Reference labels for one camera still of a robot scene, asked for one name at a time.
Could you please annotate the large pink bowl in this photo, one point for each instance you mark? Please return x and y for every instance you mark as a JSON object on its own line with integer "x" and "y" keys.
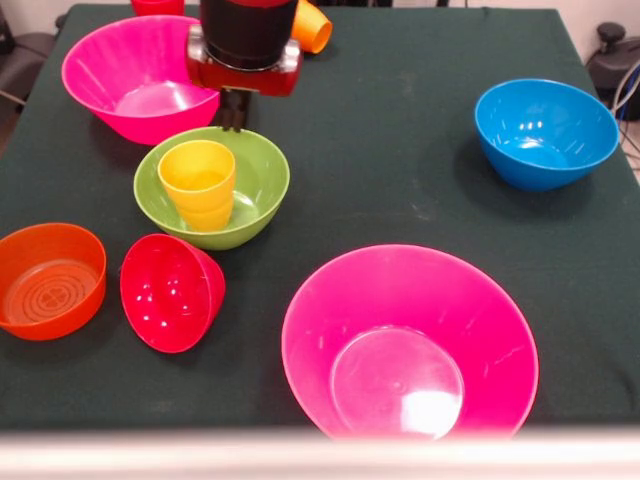
{"x": 400, "y": 310}
{"x": 130, "y": 55}

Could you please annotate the dark green table cloth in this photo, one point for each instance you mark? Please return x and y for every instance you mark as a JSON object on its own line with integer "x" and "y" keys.
{"x": 400, "y": 200}

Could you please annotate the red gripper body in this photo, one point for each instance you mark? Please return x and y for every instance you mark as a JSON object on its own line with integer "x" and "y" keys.
{"x": 240, "y": 80}

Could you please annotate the small crimson bowl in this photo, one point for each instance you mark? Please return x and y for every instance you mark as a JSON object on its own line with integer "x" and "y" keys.
{"x": 170, "y": 295}

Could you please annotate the yellow cup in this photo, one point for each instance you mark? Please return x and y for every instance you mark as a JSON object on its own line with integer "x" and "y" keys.
{"x": 200, "y": 185}

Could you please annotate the orange cup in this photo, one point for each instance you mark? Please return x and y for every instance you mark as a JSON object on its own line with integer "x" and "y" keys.
{"x": 312, "y": 27}

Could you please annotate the blue bowl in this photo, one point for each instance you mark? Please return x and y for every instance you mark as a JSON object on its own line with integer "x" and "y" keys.
{"x": 545, "y": 125}

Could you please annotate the crimson cup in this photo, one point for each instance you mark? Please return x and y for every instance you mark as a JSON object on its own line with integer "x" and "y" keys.
{"x": 157, "y": 6}

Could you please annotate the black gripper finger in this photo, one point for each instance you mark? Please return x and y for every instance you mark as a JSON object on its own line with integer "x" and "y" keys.
{"x": 242, "y": 112}
{"x": 227, "y": 110}

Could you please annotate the orange bowl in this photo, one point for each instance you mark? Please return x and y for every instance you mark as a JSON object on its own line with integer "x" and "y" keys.
{"x": 50, "y": 290}

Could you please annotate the green bowl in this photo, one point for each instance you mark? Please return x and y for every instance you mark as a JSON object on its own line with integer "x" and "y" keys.
{"x": 260, "y": 175}

